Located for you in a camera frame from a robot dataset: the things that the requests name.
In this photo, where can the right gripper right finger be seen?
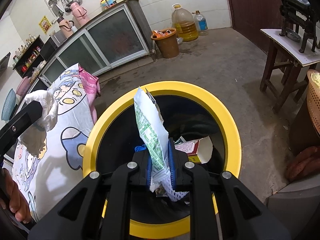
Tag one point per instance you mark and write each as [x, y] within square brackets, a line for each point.
[220, 204]

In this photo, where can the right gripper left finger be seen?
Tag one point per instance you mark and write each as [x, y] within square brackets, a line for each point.
[99, 207]

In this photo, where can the white tissue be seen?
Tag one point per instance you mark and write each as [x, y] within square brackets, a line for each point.
[49, 105]

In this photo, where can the yellow red long box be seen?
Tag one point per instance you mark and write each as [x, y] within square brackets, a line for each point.
[198, 151]

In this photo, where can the white green wrapper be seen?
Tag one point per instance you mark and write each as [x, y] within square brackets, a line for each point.
[156, 138]

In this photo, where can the yellow rimmed black trash bin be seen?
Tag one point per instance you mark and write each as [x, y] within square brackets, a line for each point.
[196, 94]

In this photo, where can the kitchen counter cabinet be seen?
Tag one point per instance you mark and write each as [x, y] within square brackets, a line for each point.
[117, 36]

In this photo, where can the person's left hand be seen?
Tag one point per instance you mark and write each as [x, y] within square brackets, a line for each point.
[18, 204]

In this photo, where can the pink plastic basin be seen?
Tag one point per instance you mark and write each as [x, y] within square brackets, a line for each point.
[23, 87]

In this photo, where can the blue plastic basket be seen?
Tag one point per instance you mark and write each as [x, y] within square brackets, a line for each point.
[9, 106]

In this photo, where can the black spice shelf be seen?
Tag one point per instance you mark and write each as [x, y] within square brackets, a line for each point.
[30, 59]

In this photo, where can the silver range hood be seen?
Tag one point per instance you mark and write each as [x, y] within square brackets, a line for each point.
[4, 63]

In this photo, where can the cartoon astronaut tablecloth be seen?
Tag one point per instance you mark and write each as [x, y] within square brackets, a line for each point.
[48, 164]

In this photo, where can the black microwave oven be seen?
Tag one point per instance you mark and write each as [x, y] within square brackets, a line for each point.
[52, 45]

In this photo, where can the pink thermos left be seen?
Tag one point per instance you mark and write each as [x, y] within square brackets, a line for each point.
[67, 27]

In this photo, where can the pink thermos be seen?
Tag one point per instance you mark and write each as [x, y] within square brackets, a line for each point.
[80, 13]
[67, 27]

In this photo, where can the pink thermos right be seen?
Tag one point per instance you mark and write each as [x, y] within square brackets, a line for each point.
[80, 13]

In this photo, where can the hanging utensil rack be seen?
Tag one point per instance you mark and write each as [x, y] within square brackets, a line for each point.
[59, 7]

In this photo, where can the yellow detergent bottles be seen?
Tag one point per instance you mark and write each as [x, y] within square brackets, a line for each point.
[107, 3]

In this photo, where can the woven orange basket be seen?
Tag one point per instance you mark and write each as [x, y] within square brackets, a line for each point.
[313, 98]

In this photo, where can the brown plastic waste bucket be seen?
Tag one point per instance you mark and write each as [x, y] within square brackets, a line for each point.
[166, 41]

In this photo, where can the wooden stool table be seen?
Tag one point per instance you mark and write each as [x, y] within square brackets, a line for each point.
[283, 54]

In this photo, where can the large cooking oil jug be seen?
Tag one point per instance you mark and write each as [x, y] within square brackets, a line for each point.
[184, 23]

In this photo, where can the blue label water bottle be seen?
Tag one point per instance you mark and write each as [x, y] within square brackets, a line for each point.
[201, 23]

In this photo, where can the black cast iron machine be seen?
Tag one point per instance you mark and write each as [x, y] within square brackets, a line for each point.
[301, 14]

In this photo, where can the dark red wooden door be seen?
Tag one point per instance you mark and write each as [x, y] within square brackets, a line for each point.
[250, 16]

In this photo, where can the yellow wall poster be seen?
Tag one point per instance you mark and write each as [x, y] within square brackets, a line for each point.
[45, 24]

